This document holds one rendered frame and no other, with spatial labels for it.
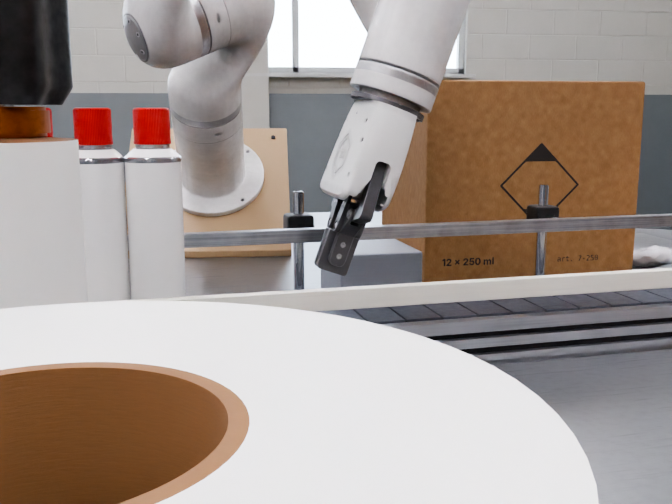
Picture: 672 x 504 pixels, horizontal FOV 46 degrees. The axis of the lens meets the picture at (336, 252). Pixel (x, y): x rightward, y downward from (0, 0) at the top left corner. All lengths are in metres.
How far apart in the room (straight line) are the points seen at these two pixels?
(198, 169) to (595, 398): 0.85
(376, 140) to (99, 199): 0.26
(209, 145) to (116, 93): 4.80
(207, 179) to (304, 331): 1.19
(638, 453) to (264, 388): 0.50
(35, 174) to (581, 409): 0.49
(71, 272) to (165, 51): 0.75
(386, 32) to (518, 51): 5.79
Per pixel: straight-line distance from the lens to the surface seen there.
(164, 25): 1.15
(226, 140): 1.34
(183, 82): 1.29
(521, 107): 1.06
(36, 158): 0.43
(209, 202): 1.43
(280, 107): 6.09
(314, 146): 6.13
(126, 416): 0.19
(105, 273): 0.74
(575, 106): 1.09
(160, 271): 0.74
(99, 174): 0.73
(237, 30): 1.21
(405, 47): 0.75
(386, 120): 0.74
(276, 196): 1.45
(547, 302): 0.87
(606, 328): 0.87
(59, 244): 0.44
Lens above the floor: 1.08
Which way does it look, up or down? 10 degrees down
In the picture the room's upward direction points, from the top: straight up
